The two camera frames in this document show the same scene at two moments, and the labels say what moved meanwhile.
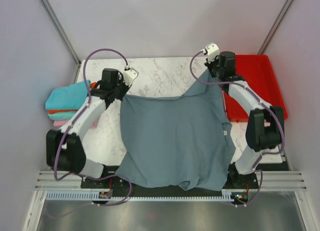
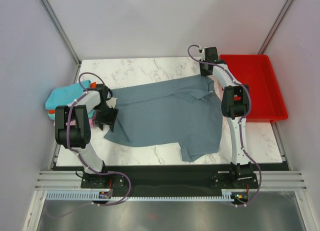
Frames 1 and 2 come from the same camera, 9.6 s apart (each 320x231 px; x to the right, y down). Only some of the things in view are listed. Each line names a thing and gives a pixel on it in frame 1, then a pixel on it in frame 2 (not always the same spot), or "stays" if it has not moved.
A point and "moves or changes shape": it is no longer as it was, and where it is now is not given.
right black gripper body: x=215 y=70 to x=202 y=69
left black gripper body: x=120 y=89 to x=104 y=113
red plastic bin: x=258 y=71 stays
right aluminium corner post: x=262 y=49 stays
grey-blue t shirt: x=186 y=141 moves or changes shape
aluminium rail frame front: x=267 y=181 stays
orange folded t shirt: x=92 y=85 stays
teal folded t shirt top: x=69 y=97 stays
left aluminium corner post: x=58 y=24 stays
